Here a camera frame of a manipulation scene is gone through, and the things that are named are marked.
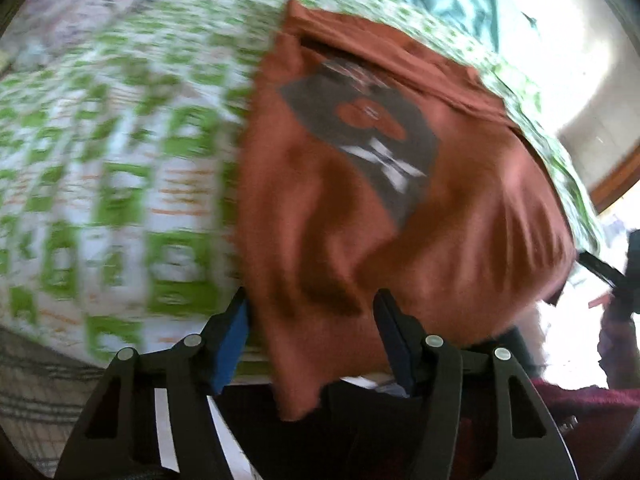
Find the rust red knit sweater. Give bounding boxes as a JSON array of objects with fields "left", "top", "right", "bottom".
[{"left": 235, "top": 0, "right": 576, "bottom": 420}]

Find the person's right hand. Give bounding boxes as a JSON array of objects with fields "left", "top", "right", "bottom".
[{"left": 598, "top": 294, "right": 639, "bottom": 390}]

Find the plaid checked cloth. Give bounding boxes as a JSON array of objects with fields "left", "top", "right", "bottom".
[{"left": 0, "top": 330, "right": 103, "bottom": 478}]

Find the green white patterned quilt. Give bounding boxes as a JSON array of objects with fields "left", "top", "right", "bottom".
[{"left": 1, "top": 0, "right": 602, "bottom": 364}]

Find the pastel floral bed sheet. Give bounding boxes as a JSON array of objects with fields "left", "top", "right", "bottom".
[{"left": 1, "top": 0, "right": 149, "bottom": 70}]

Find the red wooden door frame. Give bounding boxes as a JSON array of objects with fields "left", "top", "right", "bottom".
[{"left": 590, "top": 144, "right": 640, "bottom": 214}]

